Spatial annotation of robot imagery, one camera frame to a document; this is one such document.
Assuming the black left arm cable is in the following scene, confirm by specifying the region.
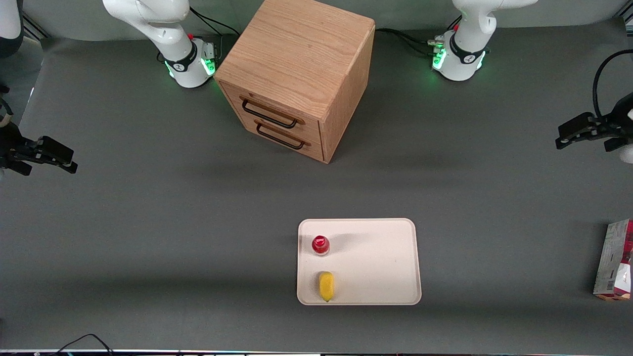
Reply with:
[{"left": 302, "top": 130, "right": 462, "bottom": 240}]
[{"left": 592, "top": 48, "right": 633, "bottom": 118}]

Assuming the black drawer handle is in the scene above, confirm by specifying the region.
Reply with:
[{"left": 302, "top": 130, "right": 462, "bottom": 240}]
[
  {"left": 255, "top": 122, "right": 306, "bottom": 150},
  {"left": 241, "top": 97, "right": 299, "bottom": 130}
]

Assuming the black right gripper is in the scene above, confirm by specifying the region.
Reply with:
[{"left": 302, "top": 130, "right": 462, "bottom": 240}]
[{"left": 0, "top": 120, "right": 79, "bottom": 177}]

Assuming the black right base cable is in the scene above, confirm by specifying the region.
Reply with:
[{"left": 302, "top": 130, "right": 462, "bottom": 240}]
[{"left": 189, "top": 6, "right": 241, "bottom": 36}]

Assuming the beige plastic tray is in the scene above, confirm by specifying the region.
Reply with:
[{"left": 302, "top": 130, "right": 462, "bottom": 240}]
[{"left": 296, "top": 218, "right": 422, "bottom": 306}]

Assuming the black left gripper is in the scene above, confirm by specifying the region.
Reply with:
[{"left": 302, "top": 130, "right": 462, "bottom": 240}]
[{"left": 555, "top": 93, "right": 633, "bottom": 152}]

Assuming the thin black loose cable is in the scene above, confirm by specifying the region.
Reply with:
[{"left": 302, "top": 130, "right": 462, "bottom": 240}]
[{"left": 55, "top": 333, "right": 115, "bottom": 355}]

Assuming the wooden two-drawer cabinet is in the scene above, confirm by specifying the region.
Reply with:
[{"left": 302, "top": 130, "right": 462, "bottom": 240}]
[{"left": 214, "top": 0, "right": 376, "bottom": 164}]

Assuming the red cookie box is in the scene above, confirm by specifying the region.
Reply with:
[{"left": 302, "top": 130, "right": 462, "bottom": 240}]
[{"left": 593, "top": 219, "right": 633, "bottom": 301}]

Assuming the black base cable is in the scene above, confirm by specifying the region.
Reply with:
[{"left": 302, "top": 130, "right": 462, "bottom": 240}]
[
  {"left": 375, "top": 28, "right": 440, "bottom": 56},
  {"left": 189, "top": 6, "right": 241, "bottom": 36}
]

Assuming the black left base cable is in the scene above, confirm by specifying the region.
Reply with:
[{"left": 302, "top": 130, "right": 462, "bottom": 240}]
[{"left": 375, "top": 28, "right": 440, "bottom": 56}]

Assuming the dark grey table mat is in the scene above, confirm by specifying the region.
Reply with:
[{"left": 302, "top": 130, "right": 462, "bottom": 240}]
[{"left": 0, "top": 17, "right": 633, "bottom": 353}]

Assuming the yellow lemon-shaped object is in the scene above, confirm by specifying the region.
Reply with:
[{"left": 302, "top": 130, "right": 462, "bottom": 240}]
[{"left": 318, "top": 271, "right": 335, "bottom": 303}]

